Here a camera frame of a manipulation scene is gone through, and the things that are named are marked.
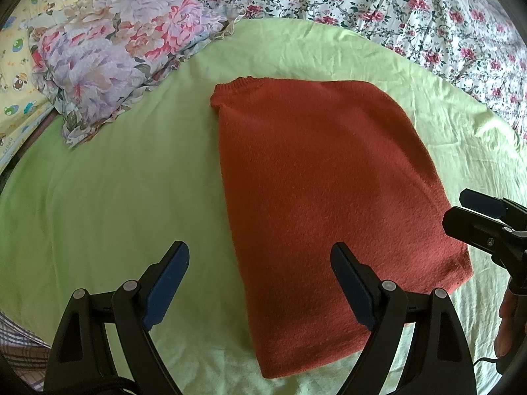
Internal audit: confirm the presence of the large-flower print ruffled pillow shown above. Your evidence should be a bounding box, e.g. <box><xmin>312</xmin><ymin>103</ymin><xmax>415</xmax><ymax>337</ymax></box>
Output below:
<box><xmin>27</xmin><ymin>0</ymin><xmax>243</xmax><ymax>151</ymax></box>

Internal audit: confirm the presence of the light green bed sheet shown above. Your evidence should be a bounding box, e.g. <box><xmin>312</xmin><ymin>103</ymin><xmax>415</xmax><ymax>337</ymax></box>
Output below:
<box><xmin>0</xmin><ymin>18</ymin><xmax>523</xmax><ymax>395</ymax></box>

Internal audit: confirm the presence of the yellow cartoon print sheet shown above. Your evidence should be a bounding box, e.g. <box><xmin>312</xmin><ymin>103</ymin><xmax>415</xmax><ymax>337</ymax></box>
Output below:
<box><xmin>0</xmin><ymin>0</ymin><xmax>153</xmax><ymax>173</ymax></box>

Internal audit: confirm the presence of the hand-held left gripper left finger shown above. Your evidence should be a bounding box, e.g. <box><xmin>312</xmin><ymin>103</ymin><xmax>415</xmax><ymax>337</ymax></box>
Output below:
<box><xmin>43</xmin><ymin>240</ymin><xmax>190</xmax><ymax>395</ymax></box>

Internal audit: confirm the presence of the white small-rose print sheet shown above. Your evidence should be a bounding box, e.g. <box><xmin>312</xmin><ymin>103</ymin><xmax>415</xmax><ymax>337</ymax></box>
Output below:
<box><xmin>169</xmin><ymin>0</ymin><xmax>527</xmax><ymax>141</ymax></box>

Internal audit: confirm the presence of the person's right hand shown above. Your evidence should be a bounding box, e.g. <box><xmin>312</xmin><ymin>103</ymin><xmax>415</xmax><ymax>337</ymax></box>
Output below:
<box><xmin>496</xmin><ymin>286</ymin><xmax>516</xmax><ymax>357</ymax></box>

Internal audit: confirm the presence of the plaid cloth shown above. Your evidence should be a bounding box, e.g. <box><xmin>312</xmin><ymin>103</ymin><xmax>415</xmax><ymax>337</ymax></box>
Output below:
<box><xmin>0</xmin><ymin>312</ymin><xmax>52</xmax><ymax>392</ymax></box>

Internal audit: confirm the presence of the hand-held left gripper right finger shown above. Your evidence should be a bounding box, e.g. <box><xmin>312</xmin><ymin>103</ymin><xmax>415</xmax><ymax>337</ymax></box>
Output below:
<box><xmin>331</xmin><ymin>242</ymin><xmax>478</xmax><ymax>395</ymax></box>

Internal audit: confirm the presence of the rust orange knit sweater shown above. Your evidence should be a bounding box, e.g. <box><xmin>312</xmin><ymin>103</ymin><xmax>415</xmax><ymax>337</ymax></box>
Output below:
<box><xmin>210</xmin><ymin>76</ymin><xmax>473</xmax><ymax>380</ymax></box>

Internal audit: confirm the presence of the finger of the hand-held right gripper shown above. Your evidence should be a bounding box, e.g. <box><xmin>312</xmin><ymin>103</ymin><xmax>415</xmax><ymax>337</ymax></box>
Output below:
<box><xmin>460</xmin><ymin>188</ymin><xmax>513</xmax><ymax>222</ymax></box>
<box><xmin>442</xmin><ymin>206</ymin><xmax>509</xmax><ymax>253</ymax></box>

